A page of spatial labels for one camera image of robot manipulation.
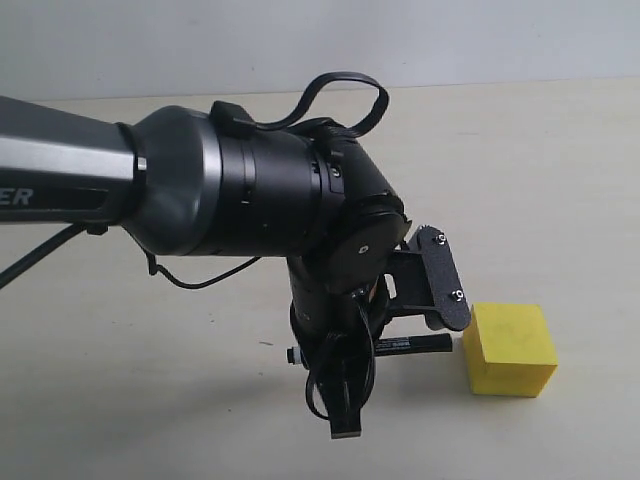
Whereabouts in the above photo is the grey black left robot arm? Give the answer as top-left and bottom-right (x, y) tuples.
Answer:
(1, 97), (410, 438)

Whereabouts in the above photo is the black flat ribbon cable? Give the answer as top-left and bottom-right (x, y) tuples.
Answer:
(249, 71), (391, 139)

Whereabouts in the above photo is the yellow foam cube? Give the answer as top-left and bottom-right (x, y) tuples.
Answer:
(462, 302), (558, 398)

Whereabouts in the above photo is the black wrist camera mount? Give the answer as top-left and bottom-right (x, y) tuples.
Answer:
(385, 225), (471, 332)

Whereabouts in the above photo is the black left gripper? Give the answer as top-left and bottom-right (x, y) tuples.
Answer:
(286, 255), (391, 439)

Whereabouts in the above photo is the thin black cable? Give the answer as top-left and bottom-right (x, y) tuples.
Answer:
(144, 249), (261, 291)

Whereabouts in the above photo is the black white whiteboard marker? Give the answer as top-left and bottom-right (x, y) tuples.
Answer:
(375, 334), (453, 357)

